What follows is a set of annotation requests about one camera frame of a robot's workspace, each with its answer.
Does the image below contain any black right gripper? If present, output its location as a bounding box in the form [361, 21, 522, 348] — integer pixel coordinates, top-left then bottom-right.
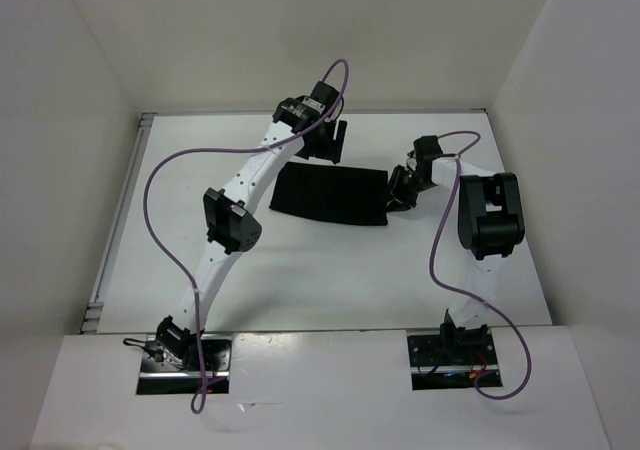
[376, 165, 433, 213]

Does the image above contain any black skirt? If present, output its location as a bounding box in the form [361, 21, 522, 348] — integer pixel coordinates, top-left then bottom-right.
[269, 162, 388, 227]

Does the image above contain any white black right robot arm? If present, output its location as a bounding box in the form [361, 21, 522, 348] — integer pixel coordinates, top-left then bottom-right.
[386, 136, 525, 363]

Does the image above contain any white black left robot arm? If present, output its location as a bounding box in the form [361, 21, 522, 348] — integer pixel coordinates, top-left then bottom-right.
[143, 80, 346, 370]

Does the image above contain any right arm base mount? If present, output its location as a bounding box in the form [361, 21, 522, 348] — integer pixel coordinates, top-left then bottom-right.
[407, 333, 503, 391]

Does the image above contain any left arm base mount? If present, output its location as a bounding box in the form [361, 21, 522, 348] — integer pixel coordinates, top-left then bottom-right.
[122, 334, 232, 396]

